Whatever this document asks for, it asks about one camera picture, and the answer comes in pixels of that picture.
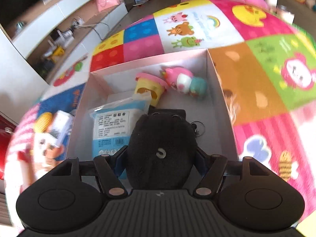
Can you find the colourful cartoon play mat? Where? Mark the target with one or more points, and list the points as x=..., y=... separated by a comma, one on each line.
x=265, y=66

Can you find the white battery charger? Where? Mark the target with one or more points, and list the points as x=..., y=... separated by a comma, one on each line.
x=59, y=128

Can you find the white tv cabinet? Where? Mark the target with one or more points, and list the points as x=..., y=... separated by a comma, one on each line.
x=51, y=33

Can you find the blue wet wipes pack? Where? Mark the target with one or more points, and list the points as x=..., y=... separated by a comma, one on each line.
x=114, y=123

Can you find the pink gift bag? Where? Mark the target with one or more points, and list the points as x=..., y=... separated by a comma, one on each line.
x=106, y=4

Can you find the teal small toy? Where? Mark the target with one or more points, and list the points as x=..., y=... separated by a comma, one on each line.
x=198, y=87

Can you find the yellow corn toy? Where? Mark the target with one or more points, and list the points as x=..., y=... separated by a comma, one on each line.
x=43, y=122

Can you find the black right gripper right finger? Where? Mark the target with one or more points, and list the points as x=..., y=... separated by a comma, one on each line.
x=214, y=169

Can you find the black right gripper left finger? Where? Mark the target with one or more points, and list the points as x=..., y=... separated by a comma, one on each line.
x=107, y=169

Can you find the black plush toy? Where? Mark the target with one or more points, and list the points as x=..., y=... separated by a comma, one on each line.
x=161, y=152

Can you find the pink egg character toy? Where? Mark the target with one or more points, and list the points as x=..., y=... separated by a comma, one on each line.
x=178, y=78

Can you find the gold cup toy black lid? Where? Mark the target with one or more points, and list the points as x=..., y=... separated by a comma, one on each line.
x=150, y=83

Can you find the white red foam stick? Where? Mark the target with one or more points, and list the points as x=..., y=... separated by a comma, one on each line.
x=33, y=164

